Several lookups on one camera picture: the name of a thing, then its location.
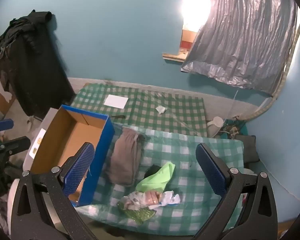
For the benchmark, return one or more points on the mint white checkered blanket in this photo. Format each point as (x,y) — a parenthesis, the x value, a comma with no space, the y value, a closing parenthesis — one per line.
(177,142)

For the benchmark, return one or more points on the green beige checkered blanket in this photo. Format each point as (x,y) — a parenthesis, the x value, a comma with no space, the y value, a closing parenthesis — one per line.
(145,105)

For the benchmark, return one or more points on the crumpled white tissue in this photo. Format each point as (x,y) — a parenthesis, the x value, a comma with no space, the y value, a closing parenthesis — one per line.
(161,110)

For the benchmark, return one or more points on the hanging black clothes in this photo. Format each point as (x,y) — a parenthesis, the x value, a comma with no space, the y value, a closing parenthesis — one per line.
(32,67)

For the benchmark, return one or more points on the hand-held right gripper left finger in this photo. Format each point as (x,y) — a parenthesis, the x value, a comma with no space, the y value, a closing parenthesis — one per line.
(77,170)

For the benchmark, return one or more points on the grey curtain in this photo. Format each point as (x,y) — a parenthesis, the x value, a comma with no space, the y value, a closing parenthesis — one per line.
(240,42)

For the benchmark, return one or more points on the grey-brown folded cloth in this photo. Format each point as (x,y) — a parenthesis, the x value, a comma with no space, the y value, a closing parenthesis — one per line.
(125,157)

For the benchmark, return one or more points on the white plastic bag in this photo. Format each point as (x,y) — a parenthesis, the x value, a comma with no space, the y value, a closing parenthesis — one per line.
(170,198)

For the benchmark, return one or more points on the beige fabric strip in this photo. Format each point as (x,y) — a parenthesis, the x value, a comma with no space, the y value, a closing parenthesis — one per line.
(277,90)

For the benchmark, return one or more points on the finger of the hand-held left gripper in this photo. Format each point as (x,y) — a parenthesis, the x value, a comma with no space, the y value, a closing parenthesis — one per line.
(12,145)
(1,125)

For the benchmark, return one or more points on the white jug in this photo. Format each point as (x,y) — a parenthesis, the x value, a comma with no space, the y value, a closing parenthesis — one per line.
(215,127)

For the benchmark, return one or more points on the black cloth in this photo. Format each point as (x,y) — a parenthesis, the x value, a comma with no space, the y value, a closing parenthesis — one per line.
(151,171)

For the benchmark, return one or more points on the white paper sheet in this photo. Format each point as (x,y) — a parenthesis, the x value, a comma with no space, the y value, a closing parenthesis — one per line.
(116,101)

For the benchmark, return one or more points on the light green cloth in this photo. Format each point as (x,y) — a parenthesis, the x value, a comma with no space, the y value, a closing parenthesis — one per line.
(157,177)

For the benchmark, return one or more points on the white pink wrapper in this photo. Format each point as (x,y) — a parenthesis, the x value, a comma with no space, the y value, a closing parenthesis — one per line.
(145,198)

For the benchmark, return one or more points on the dark cushion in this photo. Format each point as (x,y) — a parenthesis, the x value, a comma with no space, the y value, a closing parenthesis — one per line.
(248,147)

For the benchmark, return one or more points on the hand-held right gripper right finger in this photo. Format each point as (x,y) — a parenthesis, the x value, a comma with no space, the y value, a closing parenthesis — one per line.
(211,170)

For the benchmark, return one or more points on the blue cardboard box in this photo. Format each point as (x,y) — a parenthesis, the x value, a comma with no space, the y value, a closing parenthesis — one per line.
(72,130)

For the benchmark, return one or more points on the wooden window ledge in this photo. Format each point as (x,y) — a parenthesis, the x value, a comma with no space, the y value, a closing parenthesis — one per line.
(173,57)

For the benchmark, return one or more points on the green bubble wrap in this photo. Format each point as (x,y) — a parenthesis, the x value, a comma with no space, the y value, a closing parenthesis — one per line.
(137,216)

